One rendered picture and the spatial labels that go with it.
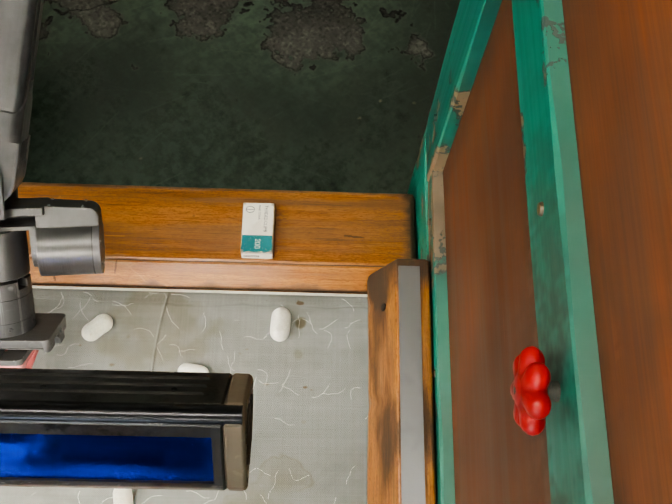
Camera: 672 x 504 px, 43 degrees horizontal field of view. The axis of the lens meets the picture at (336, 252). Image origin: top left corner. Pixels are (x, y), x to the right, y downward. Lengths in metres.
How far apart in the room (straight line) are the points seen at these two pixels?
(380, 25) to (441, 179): 1.21
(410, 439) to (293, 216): 0.31
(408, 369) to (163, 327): 0.29
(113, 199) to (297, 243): 0.22
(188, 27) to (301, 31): 0.26
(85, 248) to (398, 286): 0.30
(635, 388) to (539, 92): 0.19
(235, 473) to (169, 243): 0.43
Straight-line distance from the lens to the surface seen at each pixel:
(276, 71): 1.99
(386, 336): 0.85
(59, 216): 0.83
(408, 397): 0.81
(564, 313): 0.43
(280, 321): 0.93
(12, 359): 0.87
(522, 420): 0.43
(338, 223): 0.97
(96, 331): 0.96
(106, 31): 2.09
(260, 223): 0.95
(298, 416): 0.93
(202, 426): 0.56
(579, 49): 0.47
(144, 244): 0.97
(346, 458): 0.92
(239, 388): 0.58
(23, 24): 0.81
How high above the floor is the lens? 1.65
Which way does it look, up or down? 68 degrees down
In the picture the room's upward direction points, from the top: 7 degrees clockwise
